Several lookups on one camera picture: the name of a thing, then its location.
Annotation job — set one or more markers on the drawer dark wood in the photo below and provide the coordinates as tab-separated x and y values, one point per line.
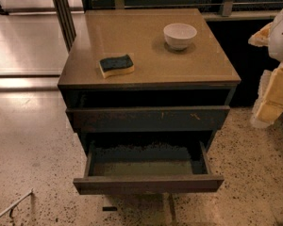
148	179

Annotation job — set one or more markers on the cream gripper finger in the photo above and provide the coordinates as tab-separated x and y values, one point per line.
261	38

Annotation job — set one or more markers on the brown drawer cabinet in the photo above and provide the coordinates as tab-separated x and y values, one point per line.
200	75

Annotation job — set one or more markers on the black tape floor marker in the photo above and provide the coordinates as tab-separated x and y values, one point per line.
109	209

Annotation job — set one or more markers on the white ceramic bowl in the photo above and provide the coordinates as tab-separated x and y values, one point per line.
179	36

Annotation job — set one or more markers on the yellow sponge dark scrub top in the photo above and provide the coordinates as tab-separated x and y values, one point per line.
120	65

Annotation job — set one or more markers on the metal window frame post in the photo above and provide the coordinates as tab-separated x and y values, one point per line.
66	22

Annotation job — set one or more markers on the top drawer dark front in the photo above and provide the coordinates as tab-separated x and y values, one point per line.
148	119

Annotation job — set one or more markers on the metal rod on floor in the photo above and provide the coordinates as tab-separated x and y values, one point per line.
10	208

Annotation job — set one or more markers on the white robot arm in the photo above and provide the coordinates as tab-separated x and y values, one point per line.
275	45

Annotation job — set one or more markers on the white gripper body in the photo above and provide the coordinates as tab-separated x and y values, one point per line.
282	40

